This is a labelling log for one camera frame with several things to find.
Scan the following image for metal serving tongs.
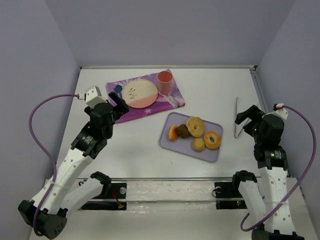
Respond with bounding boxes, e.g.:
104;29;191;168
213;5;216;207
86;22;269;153
233;94;247;139

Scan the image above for large yellow ring bread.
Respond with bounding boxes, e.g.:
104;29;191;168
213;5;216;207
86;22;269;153
186;116;205;138

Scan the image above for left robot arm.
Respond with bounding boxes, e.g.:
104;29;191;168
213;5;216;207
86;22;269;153
18;86;129;240

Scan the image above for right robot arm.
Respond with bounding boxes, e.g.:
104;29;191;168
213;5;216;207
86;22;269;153
232;105;302;240

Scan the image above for dark blue plastic spoon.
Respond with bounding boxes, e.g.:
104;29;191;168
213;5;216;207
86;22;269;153
114;85;123;93

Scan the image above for cream and pink plate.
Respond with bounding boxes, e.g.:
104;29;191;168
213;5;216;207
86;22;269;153
121;79;158;109

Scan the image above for glazed orange donut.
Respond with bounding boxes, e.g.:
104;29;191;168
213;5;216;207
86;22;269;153
204;131;221;150

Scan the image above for small round yellow bun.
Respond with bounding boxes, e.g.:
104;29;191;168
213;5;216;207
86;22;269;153
192;138;206;152

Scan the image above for pink plastic cup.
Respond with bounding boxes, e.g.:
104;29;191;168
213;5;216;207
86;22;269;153
157;70;173;95

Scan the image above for orange sesame bun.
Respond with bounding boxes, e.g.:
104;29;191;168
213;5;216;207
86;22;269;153
168;125;179;142

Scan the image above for brown chocolate pastry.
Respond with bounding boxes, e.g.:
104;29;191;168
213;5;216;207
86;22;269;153
175;124;191;139

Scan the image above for lavender serving tray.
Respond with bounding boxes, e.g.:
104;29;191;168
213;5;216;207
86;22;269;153
158;112;220;163

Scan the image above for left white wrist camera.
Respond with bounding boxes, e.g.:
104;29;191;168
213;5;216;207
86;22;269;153
84;85;107;109

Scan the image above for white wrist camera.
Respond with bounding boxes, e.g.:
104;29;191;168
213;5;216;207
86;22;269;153
84;85;107;109
264;103;288;122

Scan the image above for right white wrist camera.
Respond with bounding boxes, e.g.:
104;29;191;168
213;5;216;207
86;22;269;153
264;103;288;122

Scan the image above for metal table edge rail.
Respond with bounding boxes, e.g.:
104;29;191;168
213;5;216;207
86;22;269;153
80;65;256;70

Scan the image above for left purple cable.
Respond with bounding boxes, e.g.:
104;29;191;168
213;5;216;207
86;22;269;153
28;93;81;237

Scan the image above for purple cable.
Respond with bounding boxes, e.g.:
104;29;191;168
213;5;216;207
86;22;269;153
28;93;81;237
240;104;317;232

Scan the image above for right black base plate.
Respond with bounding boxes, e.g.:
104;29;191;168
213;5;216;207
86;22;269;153
211;181;247;210

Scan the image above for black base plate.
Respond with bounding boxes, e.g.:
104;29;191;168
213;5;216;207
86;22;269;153
211;181;247;210
80;182;127;211

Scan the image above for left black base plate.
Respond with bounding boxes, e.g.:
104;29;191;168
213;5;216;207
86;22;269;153
80;182;127;211

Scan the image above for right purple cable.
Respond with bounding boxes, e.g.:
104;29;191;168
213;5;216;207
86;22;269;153
240;104;317;232

